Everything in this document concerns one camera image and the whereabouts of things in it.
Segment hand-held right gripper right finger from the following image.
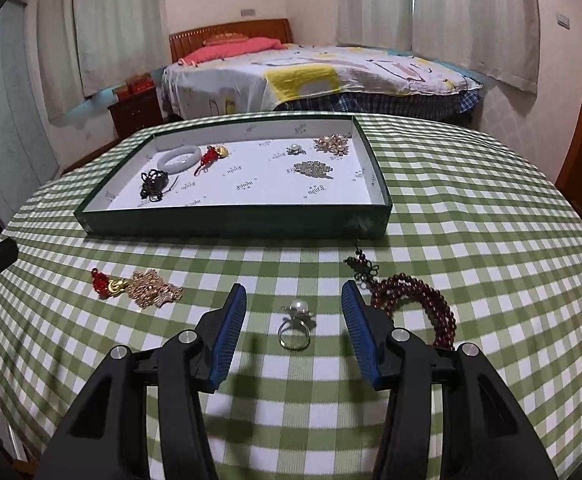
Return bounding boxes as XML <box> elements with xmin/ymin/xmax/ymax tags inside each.
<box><xmin>340</xmin><ymin>280</ymin><xmax>560</xmax><ymax>480</ymax></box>

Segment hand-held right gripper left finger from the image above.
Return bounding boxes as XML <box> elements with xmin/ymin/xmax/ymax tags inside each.
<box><xmin>41</xmin><ymin>282</ymin><xmax>249</xmax><ymax>480</ymax></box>

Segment pearl ring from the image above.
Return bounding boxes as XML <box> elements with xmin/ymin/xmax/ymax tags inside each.
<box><xmin>276</xmin><ymin>298</ymin><xmax>317</xmax><ymax>351</ymax></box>

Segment dark red bead bracelet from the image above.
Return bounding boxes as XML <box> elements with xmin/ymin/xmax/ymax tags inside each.
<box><xmin>343</xmin><ymin>242</ymin><xmax>457</xmax><ymax>352</ymax></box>

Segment red and gold charm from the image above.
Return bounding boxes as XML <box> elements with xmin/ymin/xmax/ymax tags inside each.
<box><xmin>90</xmin><ymin>267</ymin><xmax>185</xmax><ymax>310</ymax></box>

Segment green shallow box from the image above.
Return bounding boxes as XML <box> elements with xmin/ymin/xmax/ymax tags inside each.
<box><xmin>74</xmin><ymin>115</ymin><xmax>395</xmax><ymax>240</ymax></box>

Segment black knotted cord bracelet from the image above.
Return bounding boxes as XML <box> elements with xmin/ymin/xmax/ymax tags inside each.
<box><xmin>138</xmin><ymin>169</ymin><xmax>183</xmax><ymax>201</ymax></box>

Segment crystal brooch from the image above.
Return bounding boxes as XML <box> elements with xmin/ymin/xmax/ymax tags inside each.
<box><xmin>293</xmin><ymin>159</ymin><xmax>336</xmax><ymax>179</ymax></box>

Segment red tassel charm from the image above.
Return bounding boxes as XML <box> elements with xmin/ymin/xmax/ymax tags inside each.
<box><xmin>193</xmin><ymin>143</ymin><xmax>230</xmax><ymax>177</ymax></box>

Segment pale jade bangle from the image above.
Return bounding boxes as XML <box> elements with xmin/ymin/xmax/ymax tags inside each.
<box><xmin>156</xmin><ymin>146</ymin><xmax>203</xmax><ymax>174</ymax></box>

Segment gold pearl flower brooch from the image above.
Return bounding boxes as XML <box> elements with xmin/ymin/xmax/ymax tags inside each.
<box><xmin>313</xmin><ymin>134</ymin><xmax>350</xmax><ymax>157</ymax></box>

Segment glass sliding wardrobe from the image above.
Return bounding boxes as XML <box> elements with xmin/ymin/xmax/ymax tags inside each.
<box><xmin>0</xmin><ymin>0</ymin><xmax>63</xmax><ymax>232</ymax></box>

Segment green checkered tablecloth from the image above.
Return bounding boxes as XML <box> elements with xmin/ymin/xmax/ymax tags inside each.
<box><xmin>0</xmin><ymin>112</ymin><xmax>582</xmax><ymax>480</ymax></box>

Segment dark wooden nightstand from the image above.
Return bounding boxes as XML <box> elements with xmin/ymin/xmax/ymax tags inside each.
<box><xmin>108</xmin><ymin>87</ymin><xmax>165</xmax><ymax>140</ymax></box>

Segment narrow white curtain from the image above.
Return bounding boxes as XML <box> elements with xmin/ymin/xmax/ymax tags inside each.
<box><xmin>36</xmin><ymin>0</ymin><xmax>85</xmax><ymax>122</ymax></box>
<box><xmin>335</xmin><ymin>0</ymin><xmax>417</xmax><ymax>54</ymax></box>

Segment red box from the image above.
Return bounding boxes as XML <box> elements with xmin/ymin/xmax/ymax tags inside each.
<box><xmin>126</xmin><ymin>74</ymin><xmax>157</xmax><ymax>96</ymax></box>

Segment blue plaid bed sheet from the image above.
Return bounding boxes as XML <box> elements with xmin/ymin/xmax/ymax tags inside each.
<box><xmin>275</xmin><ymin>87</ymin><xmax>482</xmax><ymax>116</ymax></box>

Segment bed with patterned sheet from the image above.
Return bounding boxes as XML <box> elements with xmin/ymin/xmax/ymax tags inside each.
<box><xmin>160</xmin><ymin>42</ymin><xmax>482</xmax><ymax>121</ymax></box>

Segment wide white curtain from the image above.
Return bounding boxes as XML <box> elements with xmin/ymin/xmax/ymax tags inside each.
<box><xmin>73</xmin><ymin>0</ymin><xmax>167</xmax><ymax>99</ymax></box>
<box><xmin>410</xmin><ymin>0</ymin><xmax>542</xmax><ymax>95</ymax></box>

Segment pink pillow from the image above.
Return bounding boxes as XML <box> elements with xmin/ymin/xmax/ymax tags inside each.
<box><xmin>179</xmin><ymin>36</ymin><xmax>290</xmax><ymax>66</ymax></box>

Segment wooden headboard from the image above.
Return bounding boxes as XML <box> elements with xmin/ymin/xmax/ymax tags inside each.
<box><xmin>168</xmin><ymin>18</ymin><xmax>292</xmax><ymax>64</ymax></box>

